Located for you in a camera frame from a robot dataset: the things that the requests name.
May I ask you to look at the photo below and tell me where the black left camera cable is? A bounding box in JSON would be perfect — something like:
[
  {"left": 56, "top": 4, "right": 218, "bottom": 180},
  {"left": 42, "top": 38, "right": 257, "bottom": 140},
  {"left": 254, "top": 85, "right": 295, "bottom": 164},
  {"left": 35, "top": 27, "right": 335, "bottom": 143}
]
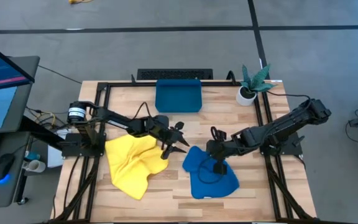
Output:
[{"left": 132, "top": 101, "right": 152, "bottom": 122}]

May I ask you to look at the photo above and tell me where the yellow looped cable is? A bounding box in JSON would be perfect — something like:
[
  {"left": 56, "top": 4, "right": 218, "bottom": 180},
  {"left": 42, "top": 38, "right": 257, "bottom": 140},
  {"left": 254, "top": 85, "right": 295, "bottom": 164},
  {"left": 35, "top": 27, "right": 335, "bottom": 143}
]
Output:
[{"left": 34, "top": 111, "right": 57, "bottom": 130}]

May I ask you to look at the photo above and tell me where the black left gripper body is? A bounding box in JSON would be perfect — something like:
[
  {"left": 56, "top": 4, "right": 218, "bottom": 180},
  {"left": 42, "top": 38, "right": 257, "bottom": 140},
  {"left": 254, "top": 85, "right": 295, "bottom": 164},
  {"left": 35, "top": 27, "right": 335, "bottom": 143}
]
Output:
[{"left": 147, "top": 114, "right": 185, "bottom": 147}]

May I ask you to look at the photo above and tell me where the black support beam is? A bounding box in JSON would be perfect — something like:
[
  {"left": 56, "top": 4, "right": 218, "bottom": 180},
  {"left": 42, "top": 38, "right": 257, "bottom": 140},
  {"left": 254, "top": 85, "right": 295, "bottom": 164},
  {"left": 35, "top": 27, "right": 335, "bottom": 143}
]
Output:
[{"left": 19, "top": 115, "right": 71, "bottom": 152}]

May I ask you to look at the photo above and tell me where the white box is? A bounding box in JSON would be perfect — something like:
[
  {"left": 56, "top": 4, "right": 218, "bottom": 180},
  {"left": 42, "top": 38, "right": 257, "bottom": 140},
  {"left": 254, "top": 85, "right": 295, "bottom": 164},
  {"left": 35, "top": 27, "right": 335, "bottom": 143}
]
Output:
[{"left": 47, "top": 129, "right": 71, "bottom": 169}]

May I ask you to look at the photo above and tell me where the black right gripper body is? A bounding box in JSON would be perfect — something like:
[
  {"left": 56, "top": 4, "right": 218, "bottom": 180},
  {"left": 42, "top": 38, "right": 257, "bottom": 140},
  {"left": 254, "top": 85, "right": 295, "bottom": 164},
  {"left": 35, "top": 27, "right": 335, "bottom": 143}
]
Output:
[{"left": 206, "top": 126, "right": 242, "bottom": 161}]

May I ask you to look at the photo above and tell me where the black camera cable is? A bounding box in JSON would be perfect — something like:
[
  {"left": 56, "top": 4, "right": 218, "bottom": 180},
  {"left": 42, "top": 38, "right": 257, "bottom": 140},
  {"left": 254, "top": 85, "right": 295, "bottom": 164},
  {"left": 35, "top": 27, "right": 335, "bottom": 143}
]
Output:
[
  {"left": 196, "top": 154, "right": 228, "bottom": 185},
  {"left": 132, "top": 101, "right": 152, "bottom": 122}
]

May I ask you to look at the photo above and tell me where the grey computer cart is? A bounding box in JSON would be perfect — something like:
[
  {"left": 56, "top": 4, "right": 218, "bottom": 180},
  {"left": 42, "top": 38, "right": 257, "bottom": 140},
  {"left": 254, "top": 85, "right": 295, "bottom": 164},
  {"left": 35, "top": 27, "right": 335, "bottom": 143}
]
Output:
[{"left": 0, "top": 55, "right": 40, "bottom": 209}]

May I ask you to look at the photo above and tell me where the yellow microfiber towel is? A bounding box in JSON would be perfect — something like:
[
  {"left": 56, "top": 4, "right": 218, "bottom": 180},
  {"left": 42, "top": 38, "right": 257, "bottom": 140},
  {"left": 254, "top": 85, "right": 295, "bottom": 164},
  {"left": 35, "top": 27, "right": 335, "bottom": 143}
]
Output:
[{"left": 104, "top": 133, "right": 170, "bottom": 201}]

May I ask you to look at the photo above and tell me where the black right camera cable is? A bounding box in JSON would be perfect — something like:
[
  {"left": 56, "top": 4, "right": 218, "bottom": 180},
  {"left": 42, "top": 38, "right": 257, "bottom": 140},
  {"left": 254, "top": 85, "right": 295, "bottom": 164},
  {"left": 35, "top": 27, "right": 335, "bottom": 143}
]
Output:
[{"left": 196, "top": 154, "right": 228, "bottom": 185}]

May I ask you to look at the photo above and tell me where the blue plastic basket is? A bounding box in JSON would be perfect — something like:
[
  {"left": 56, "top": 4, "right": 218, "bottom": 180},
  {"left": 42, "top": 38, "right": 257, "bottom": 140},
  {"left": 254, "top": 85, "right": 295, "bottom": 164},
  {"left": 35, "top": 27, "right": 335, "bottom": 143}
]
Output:
[{"left": 154, "top": 78, "right": 203, "bottom": 113}]

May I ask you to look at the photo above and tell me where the black floor vent grille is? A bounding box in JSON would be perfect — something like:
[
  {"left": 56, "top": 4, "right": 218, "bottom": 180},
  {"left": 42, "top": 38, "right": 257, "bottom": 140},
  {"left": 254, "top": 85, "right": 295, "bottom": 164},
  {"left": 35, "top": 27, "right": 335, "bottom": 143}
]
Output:
[{"left": 136, "top": 68, "right": 214, "bottom": 81}]

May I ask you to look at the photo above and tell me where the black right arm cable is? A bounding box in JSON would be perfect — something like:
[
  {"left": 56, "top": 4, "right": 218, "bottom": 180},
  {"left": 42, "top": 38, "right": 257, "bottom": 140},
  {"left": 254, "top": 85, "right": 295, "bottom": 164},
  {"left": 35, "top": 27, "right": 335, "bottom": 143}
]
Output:
[{"left": 265, "top": 90, "right": 312, "bottom": 108}]

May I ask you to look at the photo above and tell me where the blue microfiber towel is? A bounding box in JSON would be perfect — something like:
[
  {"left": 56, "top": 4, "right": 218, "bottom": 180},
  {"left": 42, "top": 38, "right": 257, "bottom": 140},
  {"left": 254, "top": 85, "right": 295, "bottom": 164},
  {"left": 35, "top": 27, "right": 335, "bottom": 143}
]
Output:
[{"left": 181, "top": 145, "right": 241, "bottom": 200}]

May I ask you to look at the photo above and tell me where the black computer mouse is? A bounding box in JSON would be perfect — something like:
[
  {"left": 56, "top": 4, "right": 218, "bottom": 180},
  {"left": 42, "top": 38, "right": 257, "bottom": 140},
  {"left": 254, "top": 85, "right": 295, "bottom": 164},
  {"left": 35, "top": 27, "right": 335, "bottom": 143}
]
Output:
[{"left": 0, "top": 152, "right": 16, "bottom": 182}]

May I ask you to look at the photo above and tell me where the teal plastic object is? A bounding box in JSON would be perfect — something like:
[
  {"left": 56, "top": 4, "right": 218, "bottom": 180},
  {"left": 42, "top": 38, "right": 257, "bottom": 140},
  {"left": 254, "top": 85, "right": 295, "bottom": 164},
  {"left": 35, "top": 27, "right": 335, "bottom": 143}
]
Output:
[{"left": 25, "top": 151, "right": 42, "bottom": 161}]

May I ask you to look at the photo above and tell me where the white mug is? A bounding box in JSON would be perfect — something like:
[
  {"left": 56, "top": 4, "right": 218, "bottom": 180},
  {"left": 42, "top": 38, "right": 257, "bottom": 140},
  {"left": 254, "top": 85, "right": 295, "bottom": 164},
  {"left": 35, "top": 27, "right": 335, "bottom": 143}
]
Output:
[{"left": 22, "top": 159, "right": 47, "bottom": 174}]

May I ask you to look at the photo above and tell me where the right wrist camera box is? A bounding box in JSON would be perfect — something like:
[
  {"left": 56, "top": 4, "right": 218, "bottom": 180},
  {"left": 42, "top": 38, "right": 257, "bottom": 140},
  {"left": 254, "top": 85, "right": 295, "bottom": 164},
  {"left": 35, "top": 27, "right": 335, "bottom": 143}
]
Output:
[{"left": 213, "top": 161, "right": 228, "bottom": 176}]

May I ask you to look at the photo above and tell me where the black floor cable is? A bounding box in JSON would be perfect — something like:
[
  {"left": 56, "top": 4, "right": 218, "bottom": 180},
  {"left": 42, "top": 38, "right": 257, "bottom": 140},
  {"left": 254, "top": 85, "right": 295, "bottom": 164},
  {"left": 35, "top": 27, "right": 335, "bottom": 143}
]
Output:
[{"left": 37, "top": 64, "right": 83, "bottom": 85}]

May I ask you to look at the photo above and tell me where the green plant in white pot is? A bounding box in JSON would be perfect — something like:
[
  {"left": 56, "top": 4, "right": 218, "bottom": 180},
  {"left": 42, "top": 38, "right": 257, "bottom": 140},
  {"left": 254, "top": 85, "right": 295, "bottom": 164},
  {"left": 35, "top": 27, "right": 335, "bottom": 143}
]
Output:
[{"left": 235, "top": 63, "right": 278, "bottom": 107}]

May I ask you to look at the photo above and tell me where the black aluminium table frame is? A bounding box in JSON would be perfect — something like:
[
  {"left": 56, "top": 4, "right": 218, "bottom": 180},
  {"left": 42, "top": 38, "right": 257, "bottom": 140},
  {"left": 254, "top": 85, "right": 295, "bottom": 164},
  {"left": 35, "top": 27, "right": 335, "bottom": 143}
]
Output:
[{"left": 47, "top": 79, "right": 319, "bottom": 224}]

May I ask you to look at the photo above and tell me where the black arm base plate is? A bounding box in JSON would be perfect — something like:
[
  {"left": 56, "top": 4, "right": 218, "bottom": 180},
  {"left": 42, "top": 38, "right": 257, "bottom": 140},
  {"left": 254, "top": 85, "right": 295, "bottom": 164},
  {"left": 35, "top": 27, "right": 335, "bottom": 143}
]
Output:
[
  {"left": 258, "top": 130, "right": 304, "bottom": 156},
  {"left": 61, "top": 133, "right": 107, "bottom": 157}
]

